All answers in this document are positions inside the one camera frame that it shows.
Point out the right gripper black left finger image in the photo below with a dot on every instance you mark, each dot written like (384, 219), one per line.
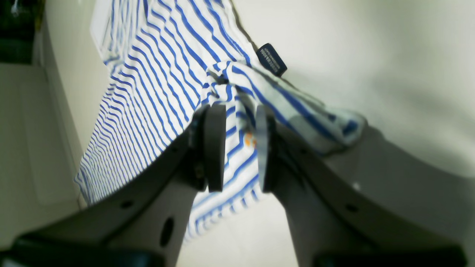
(208, 137)

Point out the blue white striped T-shirt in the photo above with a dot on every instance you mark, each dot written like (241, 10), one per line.
(166, 59)

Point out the right gripper right finger image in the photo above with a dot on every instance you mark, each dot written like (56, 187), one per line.
(270, 166)

